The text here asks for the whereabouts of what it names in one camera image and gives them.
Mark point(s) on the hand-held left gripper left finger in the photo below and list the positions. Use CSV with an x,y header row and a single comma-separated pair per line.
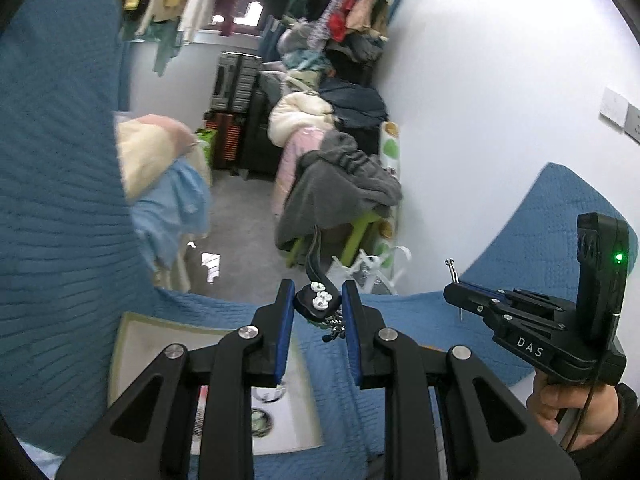
x,y
285,332

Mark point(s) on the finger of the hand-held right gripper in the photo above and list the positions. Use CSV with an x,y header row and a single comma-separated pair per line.
x,y
475,297

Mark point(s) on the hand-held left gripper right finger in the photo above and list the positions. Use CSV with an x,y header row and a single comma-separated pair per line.
x,y
350,332

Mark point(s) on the thin metal hairpin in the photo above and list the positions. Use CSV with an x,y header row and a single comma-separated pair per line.
x,y
452,272

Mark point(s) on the black flower hair clip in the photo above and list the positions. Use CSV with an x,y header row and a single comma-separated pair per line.
x,y
317,302

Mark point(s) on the person's right forearm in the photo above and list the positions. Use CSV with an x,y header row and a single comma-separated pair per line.
x,y
615,450

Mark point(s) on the person's right hand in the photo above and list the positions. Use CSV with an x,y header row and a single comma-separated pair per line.
x,y
580,410

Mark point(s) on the green round pendant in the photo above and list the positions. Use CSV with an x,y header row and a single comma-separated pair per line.
x,y
261,421

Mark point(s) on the green plastic stool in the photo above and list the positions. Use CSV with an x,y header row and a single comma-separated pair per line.
x,y
357,232

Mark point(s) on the grey fleece blanket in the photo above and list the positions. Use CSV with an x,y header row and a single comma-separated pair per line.
x,y
335,185

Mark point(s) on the rolled dotted mat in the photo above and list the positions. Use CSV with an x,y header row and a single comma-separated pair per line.
x,y
390,150

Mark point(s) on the light blue bed sheet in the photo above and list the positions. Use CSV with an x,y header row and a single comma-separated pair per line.
x,y
170,205

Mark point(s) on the pink garment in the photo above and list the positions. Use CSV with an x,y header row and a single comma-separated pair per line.
x,y
295,160

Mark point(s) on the black suitcase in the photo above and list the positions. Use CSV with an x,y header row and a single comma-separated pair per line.
x,y
257,135

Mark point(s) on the red striped suitcase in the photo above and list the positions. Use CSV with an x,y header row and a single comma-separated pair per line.
x,y
225,140

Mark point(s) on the green shopping bag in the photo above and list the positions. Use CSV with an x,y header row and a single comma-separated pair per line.
x,y
206,142

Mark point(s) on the white puffy jacket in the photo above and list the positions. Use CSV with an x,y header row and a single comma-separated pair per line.
x,y
297,115

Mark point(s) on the dark blue garment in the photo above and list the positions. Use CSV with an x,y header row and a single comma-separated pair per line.
x,y
355,102

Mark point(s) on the beige pink pillow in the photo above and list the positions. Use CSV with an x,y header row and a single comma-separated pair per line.
x,y
150,145

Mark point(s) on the grey ribbed suitcase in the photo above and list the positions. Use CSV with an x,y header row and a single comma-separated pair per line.
x,y
235,80

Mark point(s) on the blue quilted blanket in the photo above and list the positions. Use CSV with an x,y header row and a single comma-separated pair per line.
x,y
50,210

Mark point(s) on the pile of clothes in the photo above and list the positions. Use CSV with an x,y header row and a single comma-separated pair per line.
x,y
310,55

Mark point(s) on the hanging small garments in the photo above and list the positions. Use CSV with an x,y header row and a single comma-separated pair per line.
x,y
355,12

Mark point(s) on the teal hanging garment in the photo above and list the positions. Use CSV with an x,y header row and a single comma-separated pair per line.
x,y
162,45

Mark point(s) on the window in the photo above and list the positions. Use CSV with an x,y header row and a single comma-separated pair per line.
x,y
250,12

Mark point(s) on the white shirt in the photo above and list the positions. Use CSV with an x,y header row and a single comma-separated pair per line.
x,y
200,5

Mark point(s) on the white wall socket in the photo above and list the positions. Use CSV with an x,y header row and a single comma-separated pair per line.
x,y
633,125

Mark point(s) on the white wall switch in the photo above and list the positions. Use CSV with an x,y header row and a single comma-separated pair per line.
x,y
614,106

